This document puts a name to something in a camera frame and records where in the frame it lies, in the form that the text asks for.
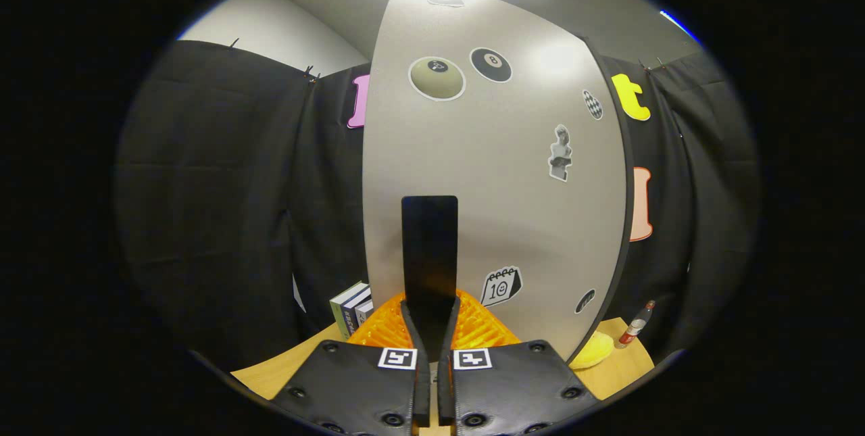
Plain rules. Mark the green and white book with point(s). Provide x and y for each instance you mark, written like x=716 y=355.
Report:
x=341 y=307

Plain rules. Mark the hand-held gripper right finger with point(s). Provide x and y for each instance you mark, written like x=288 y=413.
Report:
x=445 y=389

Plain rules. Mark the white and black book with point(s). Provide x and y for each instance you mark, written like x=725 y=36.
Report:
x=365 y=318

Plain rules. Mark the beige shoe cabinet door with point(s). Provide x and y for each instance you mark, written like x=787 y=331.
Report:
x=500 y=220

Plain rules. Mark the narrow ceiling light strip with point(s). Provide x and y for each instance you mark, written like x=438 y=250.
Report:
x=679 y=22

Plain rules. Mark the black backdrop cloth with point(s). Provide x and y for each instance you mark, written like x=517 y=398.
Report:
x=203 y=206

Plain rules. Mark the dark grey shoe cabinet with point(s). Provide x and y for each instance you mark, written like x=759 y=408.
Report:
x=628 y=199

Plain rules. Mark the yellow sponge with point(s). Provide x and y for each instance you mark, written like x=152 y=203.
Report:
x=593 y=351

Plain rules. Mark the dark blue book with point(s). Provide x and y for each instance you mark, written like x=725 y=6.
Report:
x=353 y=318

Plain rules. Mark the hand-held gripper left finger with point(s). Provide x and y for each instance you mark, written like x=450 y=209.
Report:
x=422 y=389

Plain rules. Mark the red capped bottle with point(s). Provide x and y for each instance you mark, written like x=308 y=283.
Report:
x=635 y=328

